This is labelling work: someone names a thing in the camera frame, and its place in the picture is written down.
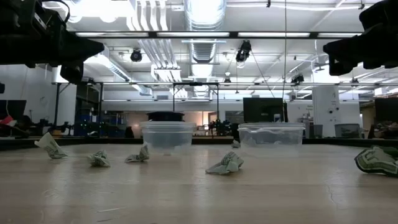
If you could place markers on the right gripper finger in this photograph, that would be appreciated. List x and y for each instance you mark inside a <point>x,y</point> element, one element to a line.
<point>339,67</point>
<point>360,46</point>

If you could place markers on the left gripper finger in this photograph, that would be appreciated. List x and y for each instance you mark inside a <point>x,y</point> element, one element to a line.
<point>71,48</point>
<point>72,73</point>

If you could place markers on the red and white object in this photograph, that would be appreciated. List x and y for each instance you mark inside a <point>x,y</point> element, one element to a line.
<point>7,120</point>

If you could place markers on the black shelving rack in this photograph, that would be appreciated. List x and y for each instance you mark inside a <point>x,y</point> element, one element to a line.
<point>84,96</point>

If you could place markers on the person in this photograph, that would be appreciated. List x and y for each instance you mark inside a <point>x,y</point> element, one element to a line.
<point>25,122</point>

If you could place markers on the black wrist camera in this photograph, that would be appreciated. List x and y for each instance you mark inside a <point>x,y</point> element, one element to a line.
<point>379,15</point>
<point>51,20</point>

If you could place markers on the white column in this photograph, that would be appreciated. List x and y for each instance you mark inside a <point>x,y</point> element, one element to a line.
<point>326,110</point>

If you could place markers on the rectangular clear plastic bin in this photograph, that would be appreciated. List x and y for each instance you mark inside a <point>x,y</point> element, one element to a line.
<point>270,140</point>

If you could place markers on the black rail with light strips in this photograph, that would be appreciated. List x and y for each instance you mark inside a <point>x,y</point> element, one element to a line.
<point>233,34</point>

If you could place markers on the black ceiling spotlight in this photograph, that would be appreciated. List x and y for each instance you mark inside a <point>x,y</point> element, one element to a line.
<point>243,51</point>
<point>298,79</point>
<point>136,55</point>

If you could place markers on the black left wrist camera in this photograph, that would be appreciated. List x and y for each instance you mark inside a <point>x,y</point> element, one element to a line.
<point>51,20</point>

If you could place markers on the grey storage crate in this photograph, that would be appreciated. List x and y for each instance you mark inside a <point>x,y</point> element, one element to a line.
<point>347,130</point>

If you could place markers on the black aluminium rig frame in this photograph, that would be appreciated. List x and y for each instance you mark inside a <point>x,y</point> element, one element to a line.
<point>342,141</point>

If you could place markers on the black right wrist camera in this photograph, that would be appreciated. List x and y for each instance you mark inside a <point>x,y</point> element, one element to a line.
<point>379,15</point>

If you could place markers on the round clear plastic bin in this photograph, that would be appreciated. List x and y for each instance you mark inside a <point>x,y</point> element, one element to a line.
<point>168,137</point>

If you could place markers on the silver ventilation duct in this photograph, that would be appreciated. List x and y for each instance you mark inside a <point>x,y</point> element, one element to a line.
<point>203,18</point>

